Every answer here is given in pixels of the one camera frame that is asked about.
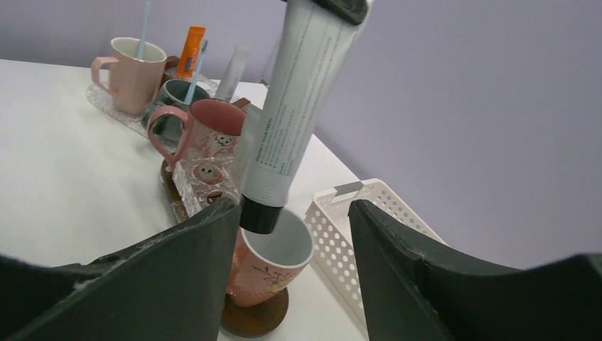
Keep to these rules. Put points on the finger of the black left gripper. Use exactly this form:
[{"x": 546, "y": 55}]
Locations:
[{"x": 350, "y": 11}]

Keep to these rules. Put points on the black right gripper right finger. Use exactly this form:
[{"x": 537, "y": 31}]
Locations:
[{"x": 416, "y": 288}]

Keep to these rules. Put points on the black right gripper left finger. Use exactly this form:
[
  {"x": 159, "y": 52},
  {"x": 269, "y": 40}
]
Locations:
[{"x": 170, "y": 286}]

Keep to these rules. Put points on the black capped toothpaste tube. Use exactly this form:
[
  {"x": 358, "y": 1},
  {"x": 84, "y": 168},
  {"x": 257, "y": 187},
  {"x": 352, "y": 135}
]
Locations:
[{"x": 313, "y": 47}]

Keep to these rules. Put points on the orange-pink mug white inside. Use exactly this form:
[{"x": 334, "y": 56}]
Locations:
[{"x": 265, "y": 264}]

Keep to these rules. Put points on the white blue toothbrush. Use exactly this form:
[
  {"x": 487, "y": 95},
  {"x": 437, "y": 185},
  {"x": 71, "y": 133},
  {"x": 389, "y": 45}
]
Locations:
[{"x": 196, "y": 73}]

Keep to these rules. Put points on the pink ghost pattern mug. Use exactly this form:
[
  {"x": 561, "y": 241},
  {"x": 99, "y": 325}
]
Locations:
[{"x": 211, "y": 128}]

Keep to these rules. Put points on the wooden acrylic toothbrush holder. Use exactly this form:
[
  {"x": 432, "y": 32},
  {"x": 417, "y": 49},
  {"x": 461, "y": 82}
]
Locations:
[{"x": 179, "y": 87}]

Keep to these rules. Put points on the pink mug white inside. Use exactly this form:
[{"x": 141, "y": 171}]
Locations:
[{"x": 130, "y": 81}]

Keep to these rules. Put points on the clear acrylic toothbrush holder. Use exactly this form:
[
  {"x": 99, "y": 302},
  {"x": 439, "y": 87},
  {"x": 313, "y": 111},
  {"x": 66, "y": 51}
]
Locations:
[{"x": 202, "y": 181}]

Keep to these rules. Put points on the white toothpaste tube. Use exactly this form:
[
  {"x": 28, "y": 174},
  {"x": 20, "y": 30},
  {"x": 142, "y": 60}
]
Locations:
[{"x": 233, "y": 73}]

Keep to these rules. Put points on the orange capped toothpaste tube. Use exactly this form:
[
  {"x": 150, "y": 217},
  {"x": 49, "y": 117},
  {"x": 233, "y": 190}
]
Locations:
[{"x": 245, "y": 146}]

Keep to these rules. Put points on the light blue toothbrush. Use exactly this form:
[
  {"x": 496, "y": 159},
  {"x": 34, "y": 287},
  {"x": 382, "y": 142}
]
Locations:
[{"x": 142, "y": 41}]

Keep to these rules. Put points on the brown oval wooden tray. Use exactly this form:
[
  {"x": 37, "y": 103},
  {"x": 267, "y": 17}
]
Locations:
[{"x": 249, "y": 322}]

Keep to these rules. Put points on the clear textured acrylic tray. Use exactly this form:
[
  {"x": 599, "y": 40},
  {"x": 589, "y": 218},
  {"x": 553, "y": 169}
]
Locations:
[{"x": 99, "y": 99}]

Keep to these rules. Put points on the white perforated plastic basket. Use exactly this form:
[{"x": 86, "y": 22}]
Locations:
[{"x": 328, "y": 220}]

